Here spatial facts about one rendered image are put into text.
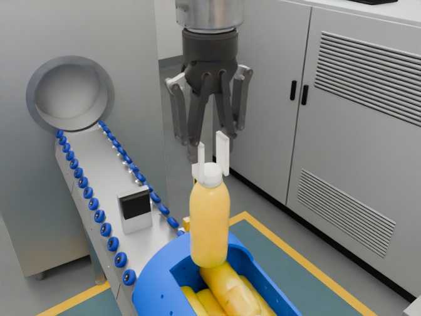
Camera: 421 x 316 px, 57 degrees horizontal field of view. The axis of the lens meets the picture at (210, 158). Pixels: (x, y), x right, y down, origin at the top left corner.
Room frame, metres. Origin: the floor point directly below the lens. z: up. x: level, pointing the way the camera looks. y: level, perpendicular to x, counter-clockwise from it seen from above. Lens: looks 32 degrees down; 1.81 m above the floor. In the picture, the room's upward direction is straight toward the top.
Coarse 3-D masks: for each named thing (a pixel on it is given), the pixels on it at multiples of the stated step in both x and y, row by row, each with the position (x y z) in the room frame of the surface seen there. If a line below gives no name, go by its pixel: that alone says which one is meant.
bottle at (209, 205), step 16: (192, 192) 0.52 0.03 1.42; (208, 192) 0.50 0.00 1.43; (224, 192) 0.51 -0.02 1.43; (192, 208) 0.51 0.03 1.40; (208, 208) 0.49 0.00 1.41; (224, 208) 0.50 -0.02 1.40; (192, 224) 0.51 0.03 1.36; (208, 224) 0.49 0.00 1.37; (224, 224) 0.50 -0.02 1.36; (192, 240) 0.51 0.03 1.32; (208, 240) 0.49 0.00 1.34; (224, 240) 0.51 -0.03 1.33; (192, 256) 0.51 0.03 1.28; (208, 256) 0.49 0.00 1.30; (224, 256) 0.51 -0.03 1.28
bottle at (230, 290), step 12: (228, 264) 0.63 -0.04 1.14; (204, 276) 0.60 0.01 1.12; (216, 276) 0.59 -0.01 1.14; (228, 276) 0.58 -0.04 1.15; (216, 288) 0.56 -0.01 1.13; (228, 288) 0.55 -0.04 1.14; (240, 288) 0.55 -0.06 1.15; (228, 300) 0.53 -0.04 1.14; (240, 300) 0.52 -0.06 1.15; (252, 300) 0.52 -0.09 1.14; (228, 312) 0.51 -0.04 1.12; (240, 312) 0.50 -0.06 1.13; (252, 312) 0.50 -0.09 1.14
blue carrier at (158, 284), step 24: (168, 264) 0.55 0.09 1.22; (192, 264) 0.62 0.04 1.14; (240, 264) 0.68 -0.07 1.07; (144, 288) 0.54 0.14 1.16; (168, 288) 0.50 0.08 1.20; (192, 288) 0.62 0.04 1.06; (264, 288) 0.60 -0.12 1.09; (144, 312) 0.50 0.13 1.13; (168, 312) 0.46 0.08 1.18; (192, 312) 0.44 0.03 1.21; (288, 312) 0.53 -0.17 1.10
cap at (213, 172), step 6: (210, 162) 0.54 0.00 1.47; (204, 168) 0.53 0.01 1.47; (210, 168) 0.53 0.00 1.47; (216, 168) 0.53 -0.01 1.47; (204, 174) 0.51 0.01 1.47; (210, 174) 0.51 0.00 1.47; (216, 174) 0.51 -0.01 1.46; (204, 180) 0.51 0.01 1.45; (210, 180) 0.50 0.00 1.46; (216, 180) 0.51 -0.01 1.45
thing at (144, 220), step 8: (128, 192) 0.97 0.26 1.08; (136, 192) 0.97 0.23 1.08; (144, 192) 0.98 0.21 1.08; (120, 200) 0.95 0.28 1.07; (128, 200) 0.94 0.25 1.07; (136, 200) 0.96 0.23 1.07; (144, 200) 0.97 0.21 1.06; (120, 208) 0.95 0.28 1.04; (128, 208) 0.94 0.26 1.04; (136, 208) 0.95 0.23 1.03; (144, 208) 0.97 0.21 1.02; (120, 216) 0.96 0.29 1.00; (128, 216) 0.94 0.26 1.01; (136, 216) 0.97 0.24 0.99; (144, 216) 0.98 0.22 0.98; (128, 224) 0.95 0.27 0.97; (136, 224) 0.97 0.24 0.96; (144, 224) 0.98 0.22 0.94; (152, 224) 0.99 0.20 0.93; (128, 232) 0.95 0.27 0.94
